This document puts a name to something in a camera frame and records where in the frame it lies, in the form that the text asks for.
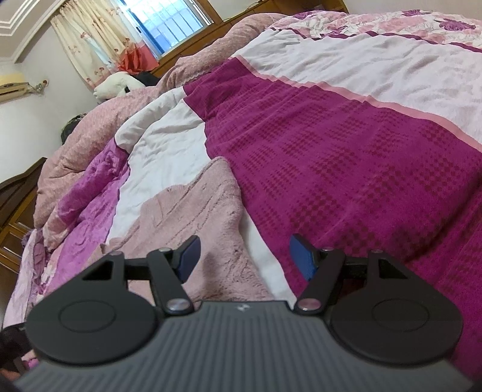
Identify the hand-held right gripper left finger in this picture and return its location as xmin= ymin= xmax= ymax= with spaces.
xmin=81 ymin=236 xmax=202 ymax=316

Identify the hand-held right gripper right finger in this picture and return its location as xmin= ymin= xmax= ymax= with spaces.
xmin=289 ymin=234 xmax=409 ymax=316

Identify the pink fluffy garment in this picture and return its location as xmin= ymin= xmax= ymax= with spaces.
xmin=101 ymin=156 xmax=276 ymax=303

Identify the magenta and white blanket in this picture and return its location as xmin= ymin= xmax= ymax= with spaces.
xmin=107 ymin=28 xmax=482 ymax=355

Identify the purple plush quilt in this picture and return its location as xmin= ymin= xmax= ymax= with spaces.
xmin=48 ymin=142 xmax=133 ymax=280

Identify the dusty pink quilt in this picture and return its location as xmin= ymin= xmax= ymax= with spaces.
xmin=33 ymin=13 xmax=287 ymax=231

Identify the dark bag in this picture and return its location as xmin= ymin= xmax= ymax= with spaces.
xmin=58 ymin=113 xmax=90 ymax=146

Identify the brown wooden cabinet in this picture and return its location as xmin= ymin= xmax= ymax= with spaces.
xmin=0 ymin=156 xmax=48 ymax=273

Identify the black cloth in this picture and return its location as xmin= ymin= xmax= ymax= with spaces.
xmin=135 ymin=71 xmax=163 ymax=88

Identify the white plush toy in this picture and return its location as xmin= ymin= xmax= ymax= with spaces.
xmin=93 ymin=71 xmax=146 ymax=101

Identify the red orange cloth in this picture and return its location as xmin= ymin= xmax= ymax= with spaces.
xmin=118 ymin=47 xmax=159 ymax=73

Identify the window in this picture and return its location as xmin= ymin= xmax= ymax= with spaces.
xmin=120 ymin=0 xmax=212 ymax=58

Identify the cream floral curtain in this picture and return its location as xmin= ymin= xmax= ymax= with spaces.
xmin=50 ymin=0 xmax=158 ymax=92

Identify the pink floral bedsheet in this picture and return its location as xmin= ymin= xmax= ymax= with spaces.
xmin=3 ymin=9 xmax=482 ymax=329

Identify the cream air conditioner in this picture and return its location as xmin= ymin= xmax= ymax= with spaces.
xmin=0 ymin=71 xmax=31 ymax=103

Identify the wooden headboard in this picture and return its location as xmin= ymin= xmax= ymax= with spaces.
xmin=151 ymin=0 xmax=349 ymax=75

